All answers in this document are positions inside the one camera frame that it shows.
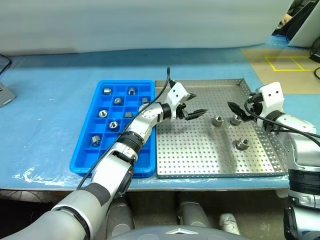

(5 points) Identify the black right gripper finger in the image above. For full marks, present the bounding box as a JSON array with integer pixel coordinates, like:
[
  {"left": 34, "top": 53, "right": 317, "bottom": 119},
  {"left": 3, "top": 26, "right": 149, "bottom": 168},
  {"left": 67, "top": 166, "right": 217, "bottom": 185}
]
[{"left": 227, "top": 100, "right": 252, "bottom": 122}]

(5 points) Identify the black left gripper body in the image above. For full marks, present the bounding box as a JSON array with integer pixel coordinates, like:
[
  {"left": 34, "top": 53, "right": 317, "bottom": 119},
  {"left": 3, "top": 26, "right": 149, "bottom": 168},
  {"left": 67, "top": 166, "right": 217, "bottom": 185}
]
[{"left": 174, "top": 101, "right": 189, "bottom": 121}]

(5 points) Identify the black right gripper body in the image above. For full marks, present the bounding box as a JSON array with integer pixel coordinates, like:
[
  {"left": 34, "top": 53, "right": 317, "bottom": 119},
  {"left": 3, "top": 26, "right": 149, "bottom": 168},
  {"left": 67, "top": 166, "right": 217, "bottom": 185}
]
[{"left": 246, "top": 92, "right": 263, "bottom": 122}]

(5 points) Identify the perforated steel tray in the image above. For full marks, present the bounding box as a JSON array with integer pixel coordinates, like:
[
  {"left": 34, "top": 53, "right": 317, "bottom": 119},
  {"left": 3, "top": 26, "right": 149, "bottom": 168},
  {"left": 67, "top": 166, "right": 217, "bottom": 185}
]
[{"left": 154, "top": 78, "right": 290, "bottom": 179}]

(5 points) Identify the blue compartment tray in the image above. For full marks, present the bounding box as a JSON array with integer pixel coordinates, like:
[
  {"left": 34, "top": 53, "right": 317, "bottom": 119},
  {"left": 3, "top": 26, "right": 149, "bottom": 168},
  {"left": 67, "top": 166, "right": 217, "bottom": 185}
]
[{"left": 69, "top": 79, "right": 157, "bottom": 179}]

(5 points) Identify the brown cardboard mat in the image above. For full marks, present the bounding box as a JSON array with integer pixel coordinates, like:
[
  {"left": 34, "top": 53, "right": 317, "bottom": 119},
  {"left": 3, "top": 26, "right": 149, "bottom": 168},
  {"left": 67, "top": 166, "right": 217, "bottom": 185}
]
[{"left": 240, "top": 47, "right": 320, "bottom": 95}]

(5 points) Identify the white panel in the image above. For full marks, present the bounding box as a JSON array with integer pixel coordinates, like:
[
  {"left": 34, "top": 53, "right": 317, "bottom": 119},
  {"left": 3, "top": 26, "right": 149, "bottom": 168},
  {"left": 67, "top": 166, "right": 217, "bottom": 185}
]
[{"left": 287, "top": 21, "right": 320, "bottom": 48}]

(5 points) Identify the dark grey rounded shape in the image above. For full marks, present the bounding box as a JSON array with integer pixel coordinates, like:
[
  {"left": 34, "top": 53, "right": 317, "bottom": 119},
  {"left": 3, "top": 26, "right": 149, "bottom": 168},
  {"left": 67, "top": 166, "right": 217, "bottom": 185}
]
[{"left": 175, "top": 192, "right": 212, "bottom": 230}]

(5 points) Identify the person in dark clothing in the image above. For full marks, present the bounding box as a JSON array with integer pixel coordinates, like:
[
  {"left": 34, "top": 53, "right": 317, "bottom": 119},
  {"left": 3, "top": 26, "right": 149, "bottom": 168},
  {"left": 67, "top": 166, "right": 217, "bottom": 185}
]
[{"left": 271, "top": 0, "right": 320, "bottom": 36}]

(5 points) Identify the white rounded shape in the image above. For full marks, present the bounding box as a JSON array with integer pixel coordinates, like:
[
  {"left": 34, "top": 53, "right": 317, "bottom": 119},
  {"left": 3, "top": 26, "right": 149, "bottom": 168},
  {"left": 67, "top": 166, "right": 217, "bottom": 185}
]
[{"left": 219, "top": 212, "right": 241, "bottom": 236}]

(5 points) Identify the grey robot torso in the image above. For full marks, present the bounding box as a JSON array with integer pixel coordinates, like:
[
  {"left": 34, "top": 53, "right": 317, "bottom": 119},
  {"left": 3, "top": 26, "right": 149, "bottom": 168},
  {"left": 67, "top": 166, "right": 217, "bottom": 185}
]
[{"left": 109, "top": 224, "right": 247, "bottom": 240}]

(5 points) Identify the grey metal stand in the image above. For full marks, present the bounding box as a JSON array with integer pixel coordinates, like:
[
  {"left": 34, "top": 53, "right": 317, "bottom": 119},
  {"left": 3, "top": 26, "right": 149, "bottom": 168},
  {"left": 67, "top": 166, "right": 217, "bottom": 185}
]
[{"left": 0, "top": 81, "right": 17, "bottom": 109}]

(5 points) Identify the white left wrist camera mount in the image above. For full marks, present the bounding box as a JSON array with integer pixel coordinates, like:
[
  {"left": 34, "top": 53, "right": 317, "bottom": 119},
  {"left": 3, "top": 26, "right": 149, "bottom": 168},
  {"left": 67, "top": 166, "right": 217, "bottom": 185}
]
[{"left": 166, "top": 82, "right": 191, "bottom": 109}]

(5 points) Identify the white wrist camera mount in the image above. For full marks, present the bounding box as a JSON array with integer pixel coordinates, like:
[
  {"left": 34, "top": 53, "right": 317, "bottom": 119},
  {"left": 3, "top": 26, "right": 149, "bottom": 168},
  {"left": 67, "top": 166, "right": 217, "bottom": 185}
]
[
  {"left": 255, "top": 81, "right": 286, "bottom": 129},
  {"left": 166, "top": 82, "right": 191, "bottom": 109}
]

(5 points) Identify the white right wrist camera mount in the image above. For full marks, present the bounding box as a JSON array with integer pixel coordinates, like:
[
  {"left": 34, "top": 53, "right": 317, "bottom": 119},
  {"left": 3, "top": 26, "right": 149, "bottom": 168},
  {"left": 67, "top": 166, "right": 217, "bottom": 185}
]
[{"left": 255, "top": 81, "right": 286, "bottom": 129}]

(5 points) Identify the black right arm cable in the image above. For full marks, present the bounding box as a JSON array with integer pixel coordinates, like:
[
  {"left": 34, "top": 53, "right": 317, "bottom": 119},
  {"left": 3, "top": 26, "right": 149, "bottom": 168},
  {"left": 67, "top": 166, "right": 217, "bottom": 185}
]
[{"left": 244, "top": 96, "right": 320, "bottom": 147}]

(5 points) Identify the black cable bundle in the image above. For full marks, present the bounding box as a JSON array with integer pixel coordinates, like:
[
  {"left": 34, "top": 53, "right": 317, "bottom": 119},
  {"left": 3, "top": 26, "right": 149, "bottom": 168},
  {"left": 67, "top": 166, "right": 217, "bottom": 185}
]
[{"left": 309, "top": 37, "right": 320, "bottom": 81}]

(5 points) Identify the thin black cable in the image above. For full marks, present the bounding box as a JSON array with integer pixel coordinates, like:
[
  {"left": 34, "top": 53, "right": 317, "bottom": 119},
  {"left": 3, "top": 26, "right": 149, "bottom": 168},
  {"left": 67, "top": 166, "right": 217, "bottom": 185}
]
[{"left": 0, "top": 53, "right": 13, "bottom": 76}]

